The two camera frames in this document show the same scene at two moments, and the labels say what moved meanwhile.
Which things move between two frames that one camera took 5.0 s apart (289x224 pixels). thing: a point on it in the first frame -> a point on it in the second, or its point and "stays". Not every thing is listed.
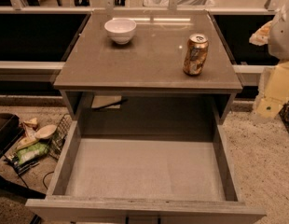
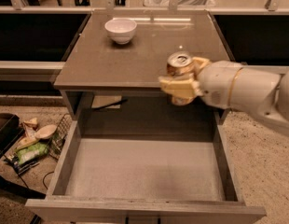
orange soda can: [197, 53] -> [181, 64]
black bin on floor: [6, 132] stays
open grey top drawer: [144, 171] stays
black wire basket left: [59, 138] stays
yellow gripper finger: [261, 36] -> [180, 87]
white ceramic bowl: [120, 30] stays
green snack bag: [32, 151] stays
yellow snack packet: [31, 135] stays
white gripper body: [282, 36] -> [215, 84]
